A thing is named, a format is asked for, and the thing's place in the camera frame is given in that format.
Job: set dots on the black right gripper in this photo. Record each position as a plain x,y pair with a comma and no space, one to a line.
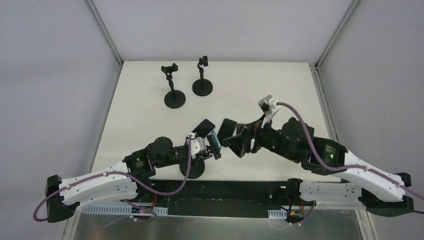
247,136

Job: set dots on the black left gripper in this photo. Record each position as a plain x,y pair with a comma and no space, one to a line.
203,153

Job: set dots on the blue phone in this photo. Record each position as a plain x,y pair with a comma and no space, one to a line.
215,145

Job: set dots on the black phone stand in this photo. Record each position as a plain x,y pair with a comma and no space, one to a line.
174,99
202,87
197,167

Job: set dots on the blue-cased phone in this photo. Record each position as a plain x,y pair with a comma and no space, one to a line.
204,128

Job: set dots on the silver phone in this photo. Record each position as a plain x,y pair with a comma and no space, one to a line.
226,129

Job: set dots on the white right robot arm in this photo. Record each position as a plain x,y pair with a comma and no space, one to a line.
379,192

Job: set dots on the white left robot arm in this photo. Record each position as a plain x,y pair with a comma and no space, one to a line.
128,178

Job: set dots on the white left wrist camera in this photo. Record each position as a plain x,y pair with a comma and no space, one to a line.
196,145

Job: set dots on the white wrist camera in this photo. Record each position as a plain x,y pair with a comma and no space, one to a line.
196,145
269,106

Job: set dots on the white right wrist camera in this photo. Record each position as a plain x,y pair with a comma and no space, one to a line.
269,106

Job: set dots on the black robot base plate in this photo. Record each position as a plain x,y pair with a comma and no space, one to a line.
236,199

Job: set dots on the white slotted cable duct right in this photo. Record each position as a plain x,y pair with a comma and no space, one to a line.
277,214

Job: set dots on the white slotted cable duct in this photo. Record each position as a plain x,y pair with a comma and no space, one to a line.
277,214
124,209

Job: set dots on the white slotted cable duct left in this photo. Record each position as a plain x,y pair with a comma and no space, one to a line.
124,209

